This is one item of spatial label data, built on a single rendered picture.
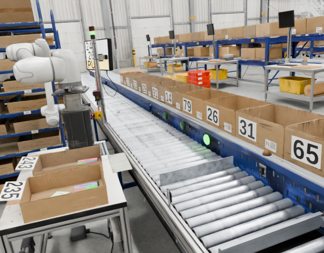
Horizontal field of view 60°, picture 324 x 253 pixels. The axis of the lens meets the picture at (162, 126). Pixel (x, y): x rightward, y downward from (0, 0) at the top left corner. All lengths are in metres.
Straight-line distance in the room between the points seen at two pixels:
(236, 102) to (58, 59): 1.29
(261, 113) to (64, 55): 1.29
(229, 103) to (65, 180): 1.27
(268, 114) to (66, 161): 1.34
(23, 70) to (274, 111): 1.56
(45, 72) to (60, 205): 0.88
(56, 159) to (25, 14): 1.61
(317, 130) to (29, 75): 1.64
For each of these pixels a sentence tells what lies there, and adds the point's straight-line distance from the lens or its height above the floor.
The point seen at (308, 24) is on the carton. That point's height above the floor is 1.58.
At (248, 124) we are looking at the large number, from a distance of 1.66.
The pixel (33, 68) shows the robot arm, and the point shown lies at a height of 1.39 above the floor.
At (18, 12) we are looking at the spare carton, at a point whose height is 1.84.
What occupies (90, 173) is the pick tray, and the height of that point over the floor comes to 0.80.
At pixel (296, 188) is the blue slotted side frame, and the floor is 0.79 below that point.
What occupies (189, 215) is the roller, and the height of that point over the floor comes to 0.74.
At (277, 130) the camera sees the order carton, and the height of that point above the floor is 1.02.
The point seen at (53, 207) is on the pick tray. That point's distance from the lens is 1.43.
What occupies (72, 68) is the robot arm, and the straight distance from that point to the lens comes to 1.96.
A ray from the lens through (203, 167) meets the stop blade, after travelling 1.62.
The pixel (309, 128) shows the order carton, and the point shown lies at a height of 1.01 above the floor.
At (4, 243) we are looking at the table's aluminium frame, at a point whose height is 0.68.
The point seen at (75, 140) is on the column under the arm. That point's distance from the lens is 2.04.
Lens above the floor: 1.48
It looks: 17 degrees down
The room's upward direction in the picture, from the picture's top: 5 degrees counter-clockwise
